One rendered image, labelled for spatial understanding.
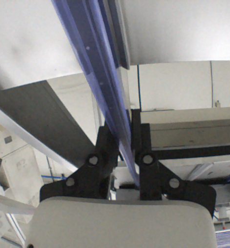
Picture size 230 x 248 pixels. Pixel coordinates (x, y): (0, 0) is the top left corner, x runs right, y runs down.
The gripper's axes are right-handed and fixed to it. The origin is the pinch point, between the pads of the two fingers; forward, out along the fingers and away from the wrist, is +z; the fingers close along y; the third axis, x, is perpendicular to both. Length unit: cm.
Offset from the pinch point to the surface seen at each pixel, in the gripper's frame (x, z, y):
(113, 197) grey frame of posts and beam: -47.0, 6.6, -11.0
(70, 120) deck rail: -3.0, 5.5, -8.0
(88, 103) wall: -110, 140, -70
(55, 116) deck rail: -0.2, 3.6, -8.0
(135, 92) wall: -104, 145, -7
